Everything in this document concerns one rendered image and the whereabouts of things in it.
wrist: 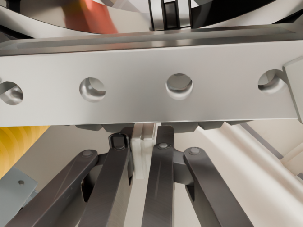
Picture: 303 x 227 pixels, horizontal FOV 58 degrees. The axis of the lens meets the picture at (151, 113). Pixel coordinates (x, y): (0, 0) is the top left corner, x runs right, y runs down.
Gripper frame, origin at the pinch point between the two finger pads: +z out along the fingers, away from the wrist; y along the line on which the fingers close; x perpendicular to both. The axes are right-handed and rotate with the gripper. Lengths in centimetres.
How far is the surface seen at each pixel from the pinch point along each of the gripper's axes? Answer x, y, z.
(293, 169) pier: -254, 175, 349
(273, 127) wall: -189, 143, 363
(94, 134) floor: -51, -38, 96
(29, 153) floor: -39, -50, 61
